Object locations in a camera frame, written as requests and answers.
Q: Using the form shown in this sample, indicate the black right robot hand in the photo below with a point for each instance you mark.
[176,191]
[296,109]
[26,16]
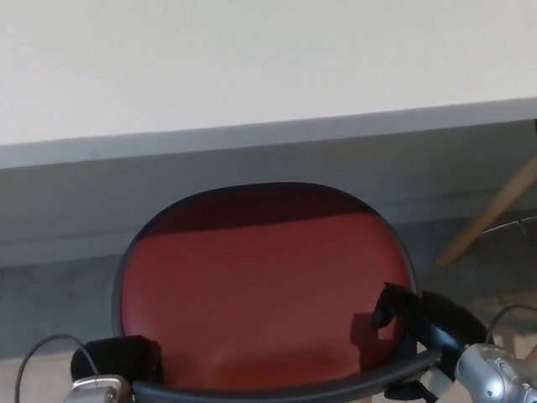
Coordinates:
[453,323]

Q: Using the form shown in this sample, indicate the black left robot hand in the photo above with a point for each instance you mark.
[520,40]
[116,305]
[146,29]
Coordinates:
[117,357]

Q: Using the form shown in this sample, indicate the red seat grey back chair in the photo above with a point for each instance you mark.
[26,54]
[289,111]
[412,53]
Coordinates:
[260,285]

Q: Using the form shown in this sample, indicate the red seat wooden leg chair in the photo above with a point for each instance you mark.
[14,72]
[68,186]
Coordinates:
[491,212]

